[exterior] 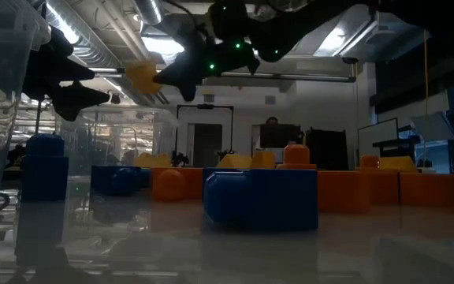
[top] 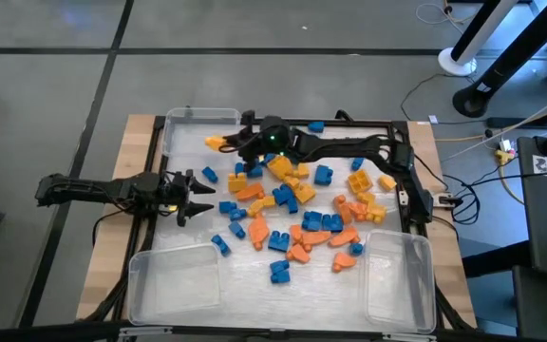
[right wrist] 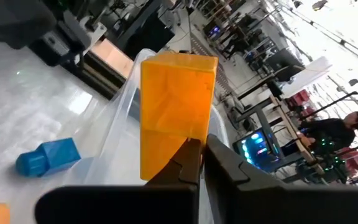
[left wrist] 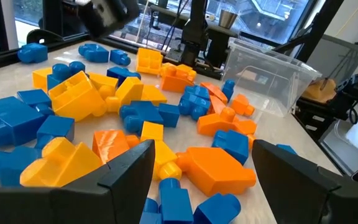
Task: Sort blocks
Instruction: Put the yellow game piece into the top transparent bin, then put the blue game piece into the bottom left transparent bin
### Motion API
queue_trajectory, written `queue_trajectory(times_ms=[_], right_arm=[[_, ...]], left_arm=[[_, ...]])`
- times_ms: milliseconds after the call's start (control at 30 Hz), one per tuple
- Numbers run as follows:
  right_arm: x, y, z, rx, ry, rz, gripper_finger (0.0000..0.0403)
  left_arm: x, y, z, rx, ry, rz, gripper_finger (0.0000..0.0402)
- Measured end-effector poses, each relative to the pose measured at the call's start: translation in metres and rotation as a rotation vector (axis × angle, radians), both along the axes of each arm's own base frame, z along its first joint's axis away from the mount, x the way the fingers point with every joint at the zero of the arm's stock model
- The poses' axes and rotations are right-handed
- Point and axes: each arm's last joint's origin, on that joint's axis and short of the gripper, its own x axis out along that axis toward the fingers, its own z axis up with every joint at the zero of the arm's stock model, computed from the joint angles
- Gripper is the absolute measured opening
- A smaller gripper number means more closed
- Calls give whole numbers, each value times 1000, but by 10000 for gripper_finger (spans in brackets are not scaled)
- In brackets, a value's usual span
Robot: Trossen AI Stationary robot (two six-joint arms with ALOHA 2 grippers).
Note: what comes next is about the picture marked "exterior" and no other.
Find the translucent white table sheet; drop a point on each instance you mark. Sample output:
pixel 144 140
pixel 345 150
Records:
pixel 227 252

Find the ceiling security camera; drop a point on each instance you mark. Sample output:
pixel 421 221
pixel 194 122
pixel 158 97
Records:
pixel 349 60

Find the black gantry frame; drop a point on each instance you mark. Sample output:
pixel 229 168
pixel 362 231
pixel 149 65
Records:
pixel 205 106

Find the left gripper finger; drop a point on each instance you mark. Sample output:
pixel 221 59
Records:
pixel 75 71
pixel 75 98

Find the person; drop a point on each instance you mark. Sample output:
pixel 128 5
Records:
pixel 272 120

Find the black monitor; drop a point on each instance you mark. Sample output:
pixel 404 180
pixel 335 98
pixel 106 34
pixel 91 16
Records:
pixel 280 136

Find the long ceiling light rail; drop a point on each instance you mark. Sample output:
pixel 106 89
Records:
pixel 309 77

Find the tilted white panel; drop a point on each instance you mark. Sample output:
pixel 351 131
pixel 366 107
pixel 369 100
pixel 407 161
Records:
pixel 432 126

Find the dark desk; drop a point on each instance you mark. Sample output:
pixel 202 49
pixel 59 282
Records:
pixel 394 144

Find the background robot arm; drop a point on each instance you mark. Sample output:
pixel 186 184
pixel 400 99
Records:
pixel 179 159

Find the orange toy block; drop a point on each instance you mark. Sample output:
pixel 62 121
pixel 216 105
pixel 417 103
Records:
pixel 426 189
pixel 296 154
pixel 369 161
pixel 343 191
pixel 176 183

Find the black cabinet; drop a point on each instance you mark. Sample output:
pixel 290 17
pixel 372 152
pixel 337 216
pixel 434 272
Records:
pixel 326 150

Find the silver ventilation duct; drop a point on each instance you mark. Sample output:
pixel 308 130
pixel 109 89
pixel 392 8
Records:
pixel 148 10

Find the whiteboard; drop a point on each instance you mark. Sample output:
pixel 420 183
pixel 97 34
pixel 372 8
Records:
pixel 377 138

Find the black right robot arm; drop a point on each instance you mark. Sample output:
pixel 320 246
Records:
pixel 447 16

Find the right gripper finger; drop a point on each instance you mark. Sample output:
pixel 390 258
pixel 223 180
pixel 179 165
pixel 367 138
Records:
pixel 189 73

